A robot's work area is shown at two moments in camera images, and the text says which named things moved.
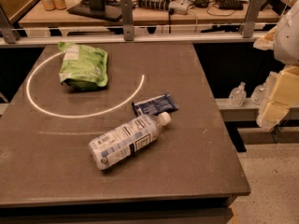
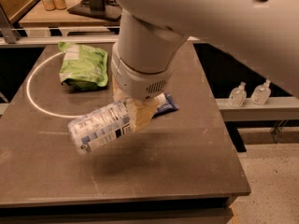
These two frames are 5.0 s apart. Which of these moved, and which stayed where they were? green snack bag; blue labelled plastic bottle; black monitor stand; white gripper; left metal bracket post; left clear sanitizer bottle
Moved: blue labelled plastic bottle; white gripper
Stayed: left metal bracket post; left clear sanitizer bottle; green snack bag; black monitor stand
